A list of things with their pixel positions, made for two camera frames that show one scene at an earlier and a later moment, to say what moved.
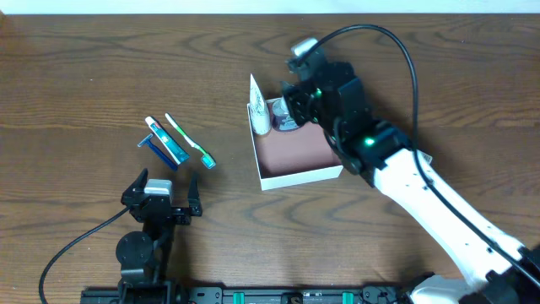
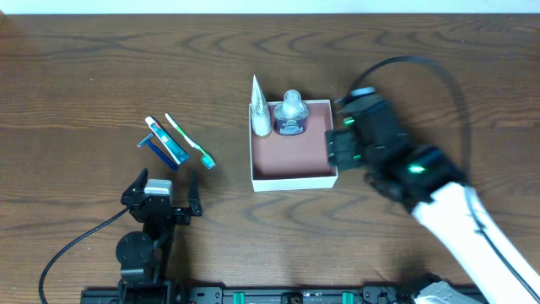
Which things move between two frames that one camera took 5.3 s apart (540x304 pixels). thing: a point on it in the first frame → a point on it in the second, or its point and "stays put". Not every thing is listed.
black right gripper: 296,103 → 342,149
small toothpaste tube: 176,152 stays put
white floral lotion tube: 259,112 stays put
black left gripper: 176,213 stays put
